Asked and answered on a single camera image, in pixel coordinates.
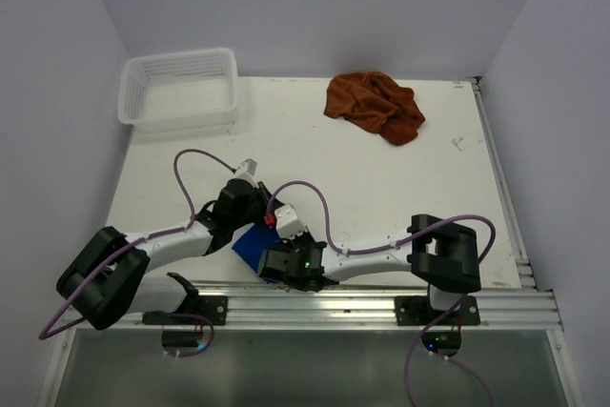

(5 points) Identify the white plastic basket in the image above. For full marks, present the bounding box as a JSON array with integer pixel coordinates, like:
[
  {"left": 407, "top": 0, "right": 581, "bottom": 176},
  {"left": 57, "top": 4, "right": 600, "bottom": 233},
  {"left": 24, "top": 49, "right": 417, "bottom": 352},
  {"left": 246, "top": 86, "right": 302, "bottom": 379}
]
[{"left": 117, "top": 48, "right": 238, "bottom": 132}]

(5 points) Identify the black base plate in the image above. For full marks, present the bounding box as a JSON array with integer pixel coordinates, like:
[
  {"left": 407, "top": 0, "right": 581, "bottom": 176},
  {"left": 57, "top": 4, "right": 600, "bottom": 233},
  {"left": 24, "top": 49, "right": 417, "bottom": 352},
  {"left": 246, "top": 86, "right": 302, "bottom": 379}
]
[
  {"left": 142, "top": 295, "right": 229, "bottom": 326},
  {"left": 394, "top": 295, "right": 481, "bottom": 327}
]

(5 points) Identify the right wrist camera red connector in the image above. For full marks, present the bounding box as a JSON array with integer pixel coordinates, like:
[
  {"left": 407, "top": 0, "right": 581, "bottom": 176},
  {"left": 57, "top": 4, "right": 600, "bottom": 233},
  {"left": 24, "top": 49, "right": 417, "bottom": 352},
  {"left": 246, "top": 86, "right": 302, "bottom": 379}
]
[{"left": 262, "top": 203, "right": 311, "bottom": 242}]

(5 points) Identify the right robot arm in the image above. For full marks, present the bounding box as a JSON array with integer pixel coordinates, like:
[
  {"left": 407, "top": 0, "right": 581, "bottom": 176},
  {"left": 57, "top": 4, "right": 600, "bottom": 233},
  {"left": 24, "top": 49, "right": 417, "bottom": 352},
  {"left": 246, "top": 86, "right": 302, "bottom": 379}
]
[{"left": 257, "top": 214, "right": 481, "bottom": 324}]

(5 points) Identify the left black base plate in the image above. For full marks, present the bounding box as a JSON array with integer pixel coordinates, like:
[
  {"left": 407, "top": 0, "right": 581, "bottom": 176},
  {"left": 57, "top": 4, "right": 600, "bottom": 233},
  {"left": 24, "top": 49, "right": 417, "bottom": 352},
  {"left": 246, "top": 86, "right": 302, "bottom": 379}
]
[{"left": 142, "top": 295, "right": 229, "bottom": 326}]

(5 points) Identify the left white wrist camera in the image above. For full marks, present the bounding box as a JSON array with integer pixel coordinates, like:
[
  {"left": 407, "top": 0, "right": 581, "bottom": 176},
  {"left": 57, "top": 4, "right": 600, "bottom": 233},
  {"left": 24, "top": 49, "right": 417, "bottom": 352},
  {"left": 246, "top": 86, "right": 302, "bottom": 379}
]
[{"left": 234, "top": 158, "right": 257, "bottom": 181}]

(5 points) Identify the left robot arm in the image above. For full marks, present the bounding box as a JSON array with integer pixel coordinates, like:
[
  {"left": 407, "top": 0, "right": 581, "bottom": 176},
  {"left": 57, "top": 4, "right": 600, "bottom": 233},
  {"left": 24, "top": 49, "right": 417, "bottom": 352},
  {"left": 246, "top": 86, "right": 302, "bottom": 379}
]
[{"left": 56, "top": 178, "right": 271, "bottom": 331}]

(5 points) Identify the aluminium mounting rail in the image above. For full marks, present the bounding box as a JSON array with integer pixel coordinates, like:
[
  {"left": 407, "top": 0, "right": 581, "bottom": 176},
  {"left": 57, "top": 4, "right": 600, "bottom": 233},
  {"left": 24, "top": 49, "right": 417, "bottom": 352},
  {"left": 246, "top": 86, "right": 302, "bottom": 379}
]
[{"left": 62, "top": 282, "right": 559, "bottom": 333}]

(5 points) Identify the blue towel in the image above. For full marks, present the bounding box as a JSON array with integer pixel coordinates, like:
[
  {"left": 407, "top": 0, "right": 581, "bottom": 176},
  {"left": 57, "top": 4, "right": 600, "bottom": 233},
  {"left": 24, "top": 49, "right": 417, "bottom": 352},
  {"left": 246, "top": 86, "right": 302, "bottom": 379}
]
[{"left": 232, "top": 224, "right": 279, "bottom": 274}]

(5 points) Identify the brown towel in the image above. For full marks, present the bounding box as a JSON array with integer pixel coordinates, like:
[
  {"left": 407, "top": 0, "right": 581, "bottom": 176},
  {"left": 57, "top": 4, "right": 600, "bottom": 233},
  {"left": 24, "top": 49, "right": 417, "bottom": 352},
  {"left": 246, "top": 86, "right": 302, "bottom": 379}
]
[{"left": 324, "top": 71, "right": 425, "bottom": 146}]

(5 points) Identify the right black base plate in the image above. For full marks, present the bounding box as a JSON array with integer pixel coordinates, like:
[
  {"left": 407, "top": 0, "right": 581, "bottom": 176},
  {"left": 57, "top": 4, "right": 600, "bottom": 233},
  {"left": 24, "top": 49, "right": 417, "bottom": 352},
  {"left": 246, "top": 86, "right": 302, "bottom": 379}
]
[{"left": 394, "top": 295, "right": 481, "bottom": 327}]

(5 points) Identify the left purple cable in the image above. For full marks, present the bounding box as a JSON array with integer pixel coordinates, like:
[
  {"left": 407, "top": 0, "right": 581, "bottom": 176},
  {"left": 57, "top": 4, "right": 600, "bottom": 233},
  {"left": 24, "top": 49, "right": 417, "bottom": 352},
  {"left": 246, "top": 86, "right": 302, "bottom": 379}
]
[{"left": 37, "top": 148, "right": 239, "bottom": 341}]

